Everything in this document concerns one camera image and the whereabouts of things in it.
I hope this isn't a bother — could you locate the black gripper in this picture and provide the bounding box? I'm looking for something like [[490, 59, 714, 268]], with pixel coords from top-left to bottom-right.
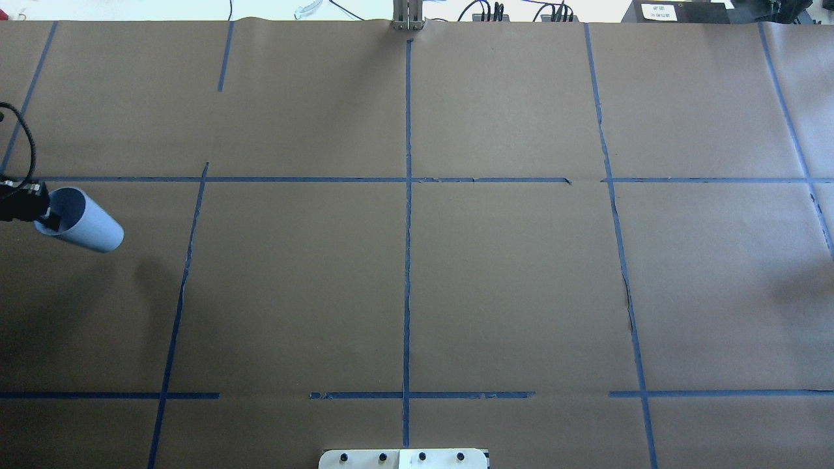
[[1, 181, 63, 231]]

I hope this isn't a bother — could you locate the blue plastic cup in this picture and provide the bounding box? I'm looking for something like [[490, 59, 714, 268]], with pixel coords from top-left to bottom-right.
[[34, 187, 124, 253]]

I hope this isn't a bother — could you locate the orange black connector board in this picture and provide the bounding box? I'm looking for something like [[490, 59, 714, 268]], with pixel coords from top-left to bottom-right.
[[465, 1, 510, 23]]

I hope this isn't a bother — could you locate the black power adapter box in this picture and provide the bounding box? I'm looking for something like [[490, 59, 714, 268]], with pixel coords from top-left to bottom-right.
[[620, 1, 730, 24]]

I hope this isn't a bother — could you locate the black camera cable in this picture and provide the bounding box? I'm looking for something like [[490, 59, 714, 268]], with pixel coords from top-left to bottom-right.
[[0, 102, 37, 184]]

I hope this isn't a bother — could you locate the aluminium frame post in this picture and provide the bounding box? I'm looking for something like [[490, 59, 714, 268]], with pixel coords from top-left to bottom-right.
[[391, 0, 425, 31]]

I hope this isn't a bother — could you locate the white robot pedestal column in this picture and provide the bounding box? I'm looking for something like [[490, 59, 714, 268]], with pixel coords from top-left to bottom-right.
[[318, 448, 491, 468]]

